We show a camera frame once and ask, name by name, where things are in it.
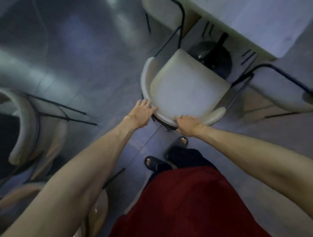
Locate person's left hand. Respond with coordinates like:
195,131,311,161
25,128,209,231
123,99,159,130

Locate person's right hand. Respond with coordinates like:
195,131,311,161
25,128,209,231
174,115,208,138

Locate beige chair with black frame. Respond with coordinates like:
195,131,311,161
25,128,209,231
141,48,255,132
0,168,126,237
141,0,202,58
231,63,313,119
0,87,97,184

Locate person's left forearm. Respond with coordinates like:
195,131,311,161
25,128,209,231
0,117,137,237

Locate person's right forearm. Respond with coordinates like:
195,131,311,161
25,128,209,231
200,124,313,213

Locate right black sandal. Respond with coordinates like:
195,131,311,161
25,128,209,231
166,136,189,158

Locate black sandal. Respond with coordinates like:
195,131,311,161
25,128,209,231
144,156,173,173
166,136,189,158

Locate dark trousers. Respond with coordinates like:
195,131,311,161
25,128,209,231
146,147,218,187

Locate left black sandal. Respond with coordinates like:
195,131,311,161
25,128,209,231
144,156,173,173

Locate dark red shirt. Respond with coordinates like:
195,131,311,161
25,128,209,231
109,166,272,237

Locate grey wooden table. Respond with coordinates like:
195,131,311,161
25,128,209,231
187,0,313,80

